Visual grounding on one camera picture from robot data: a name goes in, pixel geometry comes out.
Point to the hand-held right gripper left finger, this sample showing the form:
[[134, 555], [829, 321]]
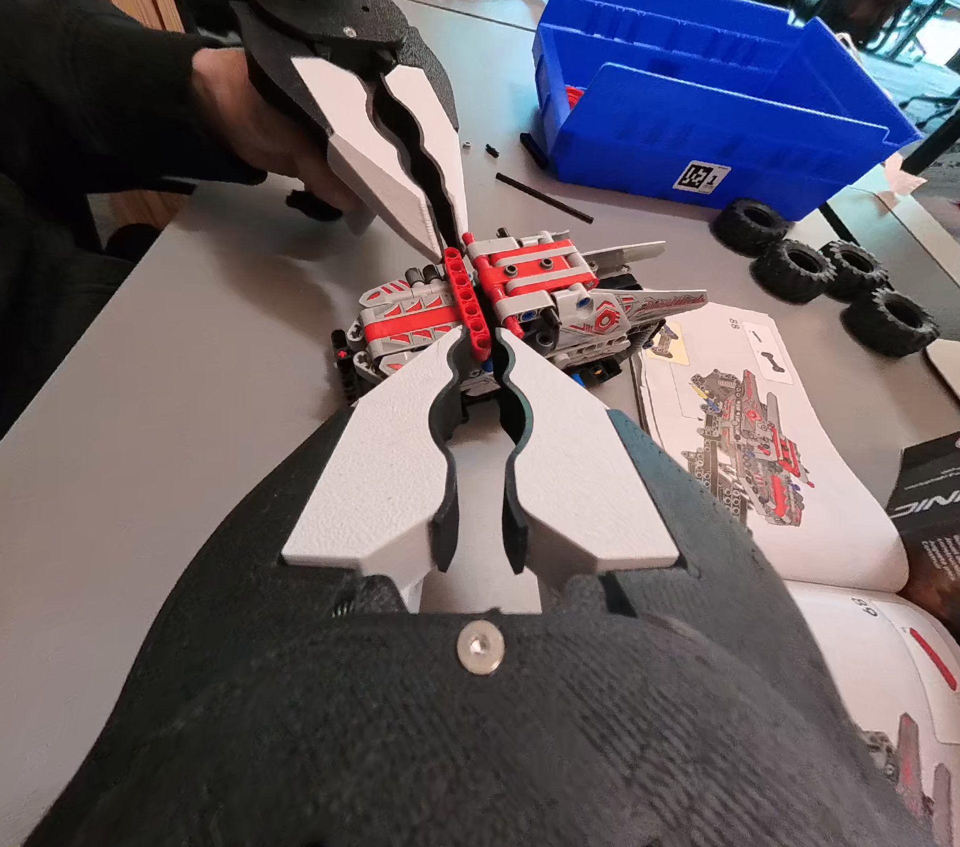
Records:
[[375, 487]]

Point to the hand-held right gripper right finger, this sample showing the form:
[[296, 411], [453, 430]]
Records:
[[577, 487]]

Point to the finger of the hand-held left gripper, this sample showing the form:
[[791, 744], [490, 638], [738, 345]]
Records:
[[345, 112], [431, 112]]

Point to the grey red toy brick car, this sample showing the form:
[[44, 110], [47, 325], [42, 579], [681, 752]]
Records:
[[592, 318]]

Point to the red toy brick beam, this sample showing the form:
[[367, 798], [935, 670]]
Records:
[[466, 296]]

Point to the person's left forearm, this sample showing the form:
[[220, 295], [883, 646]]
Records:
[[97, 89]]

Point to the grey desk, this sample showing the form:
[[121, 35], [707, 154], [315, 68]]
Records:
[[187, 374]]

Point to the person's left hand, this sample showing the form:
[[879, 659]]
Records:
[[255, 127]]

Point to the black flat brick piece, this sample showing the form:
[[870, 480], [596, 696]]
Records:
[[535, 151]]

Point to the black axle rod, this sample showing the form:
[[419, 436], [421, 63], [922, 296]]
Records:
[[544, 197]]

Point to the red brick piece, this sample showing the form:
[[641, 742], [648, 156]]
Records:
[[574, 98]]

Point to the blue storage bin white tag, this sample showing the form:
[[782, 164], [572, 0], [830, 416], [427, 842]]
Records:
[[675, 134]]

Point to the white instruction booklet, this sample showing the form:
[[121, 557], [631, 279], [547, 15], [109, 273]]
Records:
[[840, 509]]

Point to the person's dark clothed body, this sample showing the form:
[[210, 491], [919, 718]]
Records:
[[52, 307]]

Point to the black toy set box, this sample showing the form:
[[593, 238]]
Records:
[[930, 509]]

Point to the pale flat card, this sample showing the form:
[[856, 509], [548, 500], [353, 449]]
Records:
[[946, 367]]

